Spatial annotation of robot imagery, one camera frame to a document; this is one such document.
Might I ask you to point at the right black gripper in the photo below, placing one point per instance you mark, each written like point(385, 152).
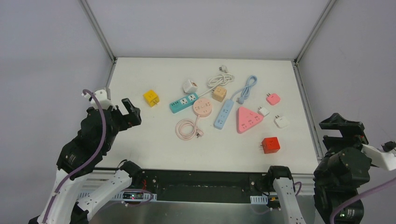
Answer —
point(342, 133)

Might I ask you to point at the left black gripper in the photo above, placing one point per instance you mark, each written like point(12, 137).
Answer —
point(120, 116)

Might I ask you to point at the yellow cube adapter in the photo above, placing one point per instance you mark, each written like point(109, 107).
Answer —
point(151, 98)

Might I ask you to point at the teal power strip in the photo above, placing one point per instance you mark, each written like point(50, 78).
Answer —
point(183, 103)

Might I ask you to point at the white cube adapter with picture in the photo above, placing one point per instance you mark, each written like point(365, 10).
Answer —
point(189, 86)

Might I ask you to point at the red cube adapter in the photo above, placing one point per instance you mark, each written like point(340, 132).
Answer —
point(270, 145)

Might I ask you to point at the white pink small adapter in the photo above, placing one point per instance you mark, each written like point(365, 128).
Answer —
point(263, 111)

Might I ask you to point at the beige cube adapter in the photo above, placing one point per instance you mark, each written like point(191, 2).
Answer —
point(219, 93)

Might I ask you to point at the pink power strip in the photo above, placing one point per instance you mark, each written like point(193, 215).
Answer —
point(247, 119)

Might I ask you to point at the light blue power strip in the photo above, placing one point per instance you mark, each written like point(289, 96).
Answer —
point(223, 114)

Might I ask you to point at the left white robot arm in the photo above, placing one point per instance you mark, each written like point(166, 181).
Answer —
point(79, 157)

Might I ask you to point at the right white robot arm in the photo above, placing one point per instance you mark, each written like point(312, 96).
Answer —
point(343, 169)

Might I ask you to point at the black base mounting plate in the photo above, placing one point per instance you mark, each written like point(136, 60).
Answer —
point(208, 186)

